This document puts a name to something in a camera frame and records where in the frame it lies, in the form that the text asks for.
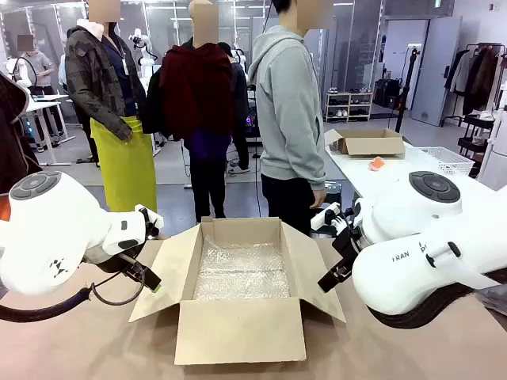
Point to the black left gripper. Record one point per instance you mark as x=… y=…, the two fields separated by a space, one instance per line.
x=115 y=261

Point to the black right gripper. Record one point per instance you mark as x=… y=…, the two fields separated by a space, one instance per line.
x=348 y=245

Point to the person's right forearm grey sleeve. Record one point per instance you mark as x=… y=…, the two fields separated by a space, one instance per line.
x=313 y=170

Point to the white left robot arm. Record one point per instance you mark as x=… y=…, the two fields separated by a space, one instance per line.
x=47 y=237

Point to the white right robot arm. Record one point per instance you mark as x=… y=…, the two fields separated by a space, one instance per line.
x=396 y=269

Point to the person's right hand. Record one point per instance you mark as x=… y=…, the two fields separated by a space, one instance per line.
x=319 y=198

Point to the clear bubble wrap sheet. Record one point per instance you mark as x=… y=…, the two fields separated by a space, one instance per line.
x=241 y=269

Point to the large open cardboard box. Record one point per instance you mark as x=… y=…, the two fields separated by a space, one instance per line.
x=241 y=328

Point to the white table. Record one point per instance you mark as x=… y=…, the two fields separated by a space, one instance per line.
x=380 y=178

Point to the small orange item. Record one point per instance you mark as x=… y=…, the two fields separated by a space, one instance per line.
x=377 y=163

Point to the small open cardboard box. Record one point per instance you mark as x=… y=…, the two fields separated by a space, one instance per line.
x=372 y=144

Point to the orange cloth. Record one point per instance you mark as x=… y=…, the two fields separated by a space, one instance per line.
x=4 y=207

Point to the grey crumpled wrap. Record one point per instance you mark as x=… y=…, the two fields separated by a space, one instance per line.
x=493 y=299

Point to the white plastic basket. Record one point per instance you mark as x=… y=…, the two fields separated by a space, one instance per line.
x=447 y=160

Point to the person in grey hoodie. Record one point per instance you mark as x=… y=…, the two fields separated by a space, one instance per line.
x=285 y=118

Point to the white shoe rack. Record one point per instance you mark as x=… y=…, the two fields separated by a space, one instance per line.
x=348 y=107

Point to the mannequin plaid jacket yellow skirt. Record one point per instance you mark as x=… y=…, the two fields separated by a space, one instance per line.
x=107 y=99

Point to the dark striped garment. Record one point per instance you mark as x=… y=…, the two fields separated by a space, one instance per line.
x=14 y=138

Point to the mannequin dark red hoodie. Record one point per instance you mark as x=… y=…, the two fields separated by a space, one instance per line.
x=198 y=91

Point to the person in black clothes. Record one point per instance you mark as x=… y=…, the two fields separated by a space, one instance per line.
x=241 y=103

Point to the white background desk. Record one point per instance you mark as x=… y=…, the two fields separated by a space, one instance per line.
x=43 y=105

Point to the black tripod stand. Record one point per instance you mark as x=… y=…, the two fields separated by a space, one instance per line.
x=408 y=87

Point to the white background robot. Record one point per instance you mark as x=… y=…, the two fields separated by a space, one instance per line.
x=143 y=51

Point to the grey open door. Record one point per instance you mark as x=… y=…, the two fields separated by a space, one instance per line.
x=435 y=71

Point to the person in grey shirt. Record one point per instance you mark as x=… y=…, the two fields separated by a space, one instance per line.
x=39 y=71

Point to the clothes rack with coats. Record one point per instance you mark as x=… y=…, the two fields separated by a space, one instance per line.
x=479 y=79

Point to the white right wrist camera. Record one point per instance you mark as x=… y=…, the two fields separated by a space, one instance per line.
x=322 y=219

